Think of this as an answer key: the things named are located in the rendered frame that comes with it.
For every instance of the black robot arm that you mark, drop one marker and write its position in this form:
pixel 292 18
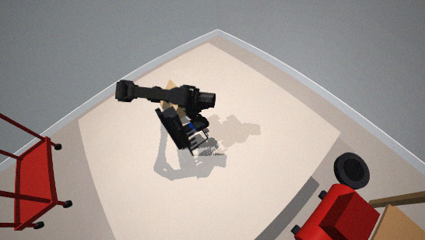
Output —
pixel 185 96

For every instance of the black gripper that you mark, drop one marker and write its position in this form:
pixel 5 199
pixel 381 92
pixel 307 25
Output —
pixel 197 120

